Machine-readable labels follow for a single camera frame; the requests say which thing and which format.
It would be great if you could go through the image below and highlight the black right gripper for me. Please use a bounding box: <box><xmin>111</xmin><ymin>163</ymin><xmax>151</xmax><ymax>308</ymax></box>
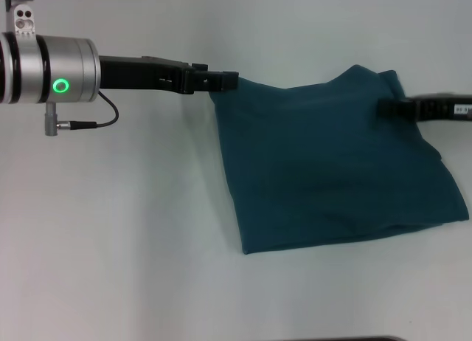
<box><xmin>377</xmin><ymin>92</ymin><xmax>472</xmax><ymax>124</ymax></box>

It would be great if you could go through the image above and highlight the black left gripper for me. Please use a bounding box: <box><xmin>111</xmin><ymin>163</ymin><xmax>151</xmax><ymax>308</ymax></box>
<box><xmin>97</xmin><ymin>54</ymin><xmax>240</xmax><ymax>96</ymax></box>

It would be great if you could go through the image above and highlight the teal blue printed t-shirt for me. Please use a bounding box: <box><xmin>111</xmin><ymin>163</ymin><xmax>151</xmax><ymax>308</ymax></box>
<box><xmin>207</xmin><ymin>63</ymin><xmax>471</xmax><ymax>257</ymax></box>

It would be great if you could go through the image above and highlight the dark grey flat panel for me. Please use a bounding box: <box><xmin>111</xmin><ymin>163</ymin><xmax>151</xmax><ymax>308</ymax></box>
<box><xmin>254</xmin><ymin>335</ymin><xmax>407</xmax><ymax>341</ymax></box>

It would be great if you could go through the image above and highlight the left gripper cable with plug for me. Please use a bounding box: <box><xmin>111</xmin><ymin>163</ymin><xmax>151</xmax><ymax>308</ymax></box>
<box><xmin>44</xmin><ymin>91</ymin><xmax>120</xmax><ymax>137</ymax></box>

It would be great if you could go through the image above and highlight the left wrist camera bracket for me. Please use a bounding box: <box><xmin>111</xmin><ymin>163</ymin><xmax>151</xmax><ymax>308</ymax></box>
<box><xmin>4</xmin><ymin>0</ymin><xmax>38</xmax><ymax>38</ymax></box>

